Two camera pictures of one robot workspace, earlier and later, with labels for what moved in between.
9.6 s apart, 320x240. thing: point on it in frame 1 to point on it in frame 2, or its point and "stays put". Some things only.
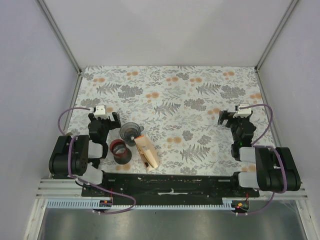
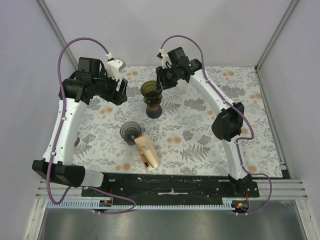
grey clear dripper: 129,131 stays put
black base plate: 167,188 stays put
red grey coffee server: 122,154 to 153,112
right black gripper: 224,115 to 161,82
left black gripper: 113,124 to 115,97
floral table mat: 175,120 stays put
